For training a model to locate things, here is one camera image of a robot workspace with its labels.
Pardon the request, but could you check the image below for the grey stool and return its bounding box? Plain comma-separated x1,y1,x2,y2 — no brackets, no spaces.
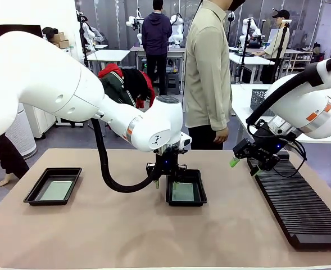
166,73,182,95

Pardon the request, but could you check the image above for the dark green jacket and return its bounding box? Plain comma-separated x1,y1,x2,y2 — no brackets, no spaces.
99,71,137,107

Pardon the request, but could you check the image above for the black slotted board rack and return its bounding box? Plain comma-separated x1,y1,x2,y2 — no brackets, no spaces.
246,153,331,250

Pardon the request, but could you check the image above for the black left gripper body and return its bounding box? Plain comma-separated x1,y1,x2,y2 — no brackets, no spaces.
146,146,187,181

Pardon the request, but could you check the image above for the person in beige shirt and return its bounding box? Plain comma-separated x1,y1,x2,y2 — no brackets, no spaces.
184,0,246,151

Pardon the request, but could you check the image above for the person in navy hoodie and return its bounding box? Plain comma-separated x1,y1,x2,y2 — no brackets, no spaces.
141,0,173,96

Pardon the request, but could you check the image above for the person in cream jacket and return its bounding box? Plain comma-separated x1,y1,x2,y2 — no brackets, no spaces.
259,10,291,84

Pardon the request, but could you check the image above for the black ESD tray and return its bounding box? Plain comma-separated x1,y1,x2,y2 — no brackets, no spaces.
23,167,83,207
165,169,208,207

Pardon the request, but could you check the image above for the white air purifier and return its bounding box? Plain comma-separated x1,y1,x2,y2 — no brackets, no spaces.
4,102,38,160

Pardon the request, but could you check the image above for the white background desk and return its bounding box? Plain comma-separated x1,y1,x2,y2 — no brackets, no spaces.
229,52,275,85

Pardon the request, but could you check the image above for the red jacket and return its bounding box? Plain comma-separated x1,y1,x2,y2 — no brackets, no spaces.
97,63,157,109

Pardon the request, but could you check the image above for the grey mesh basket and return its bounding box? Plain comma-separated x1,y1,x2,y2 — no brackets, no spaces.
251,89,275,116

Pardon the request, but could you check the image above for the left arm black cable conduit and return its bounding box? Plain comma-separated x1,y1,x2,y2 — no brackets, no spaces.
93,118,157,194

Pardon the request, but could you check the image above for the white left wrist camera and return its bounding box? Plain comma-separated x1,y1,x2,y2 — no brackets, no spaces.
179,133,193,147

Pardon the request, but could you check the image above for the person's right hand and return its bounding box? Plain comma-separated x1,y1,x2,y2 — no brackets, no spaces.
214,128,229,144

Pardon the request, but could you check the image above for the white background table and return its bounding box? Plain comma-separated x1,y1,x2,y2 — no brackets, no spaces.
86,49,132,64

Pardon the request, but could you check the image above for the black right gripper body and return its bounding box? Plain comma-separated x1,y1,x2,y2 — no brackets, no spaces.
249,123,288,163

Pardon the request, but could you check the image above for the white cabinet desk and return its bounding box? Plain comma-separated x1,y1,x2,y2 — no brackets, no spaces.
23,105,58,139

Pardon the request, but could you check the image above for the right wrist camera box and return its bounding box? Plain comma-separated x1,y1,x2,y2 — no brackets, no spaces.
267,116,295,136

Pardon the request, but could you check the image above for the white height-adjustable table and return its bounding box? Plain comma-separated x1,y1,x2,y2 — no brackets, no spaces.
230,84,331,144

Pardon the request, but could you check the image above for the black bag on boxes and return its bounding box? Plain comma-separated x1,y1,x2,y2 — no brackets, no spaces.
42,26,58,40

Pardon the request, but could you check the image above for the black jacket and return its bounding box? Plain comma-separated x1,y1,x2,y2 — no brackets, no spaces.
122,68,152,102

